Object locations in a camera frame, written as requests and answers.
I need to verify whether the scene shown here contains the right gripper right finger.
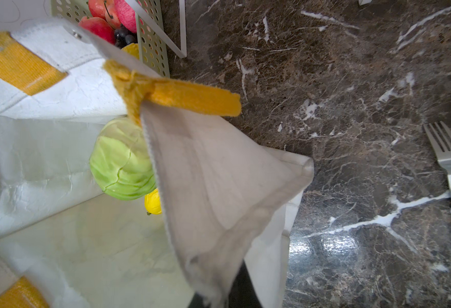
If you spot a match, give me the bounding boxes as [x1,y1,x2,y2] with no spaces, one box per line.
[228,262,262,308]

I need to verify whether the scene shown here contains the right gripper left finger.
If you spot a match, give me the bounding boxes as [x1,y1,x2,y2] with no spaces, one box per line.
[188,293,206,308]

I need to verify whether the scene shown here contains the long yellow fruit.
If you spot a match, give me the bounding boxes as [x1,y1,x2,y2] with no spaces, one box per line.
[144,189,162,215]

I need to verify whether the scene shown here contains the white grocery bag yellow handles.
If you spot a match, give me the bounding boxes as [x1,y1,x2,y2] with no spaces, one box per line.
[0,19,314,307]

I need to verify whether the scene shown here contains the green cabbage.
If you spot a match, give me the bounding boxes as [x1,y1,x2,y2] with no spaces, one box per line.
[89,118,157,200]

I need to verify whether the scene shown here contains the green plastic basket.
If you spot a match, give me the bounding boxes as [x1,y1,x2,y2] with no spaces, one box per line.
[49,0,170,77]

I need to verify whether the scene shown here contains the yellow lemon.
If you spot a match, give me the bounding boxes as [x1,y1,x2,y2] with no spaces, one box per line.
[122,43,140,59]

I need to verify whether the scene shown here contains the black grapes bunch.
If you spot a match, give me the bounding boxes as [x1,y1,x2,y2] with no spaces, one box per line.
[114,25,138,49]

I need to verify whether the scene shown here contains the red apple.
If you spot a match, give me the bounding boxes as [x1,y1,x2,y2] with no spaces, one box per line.
[78,16,116,45]

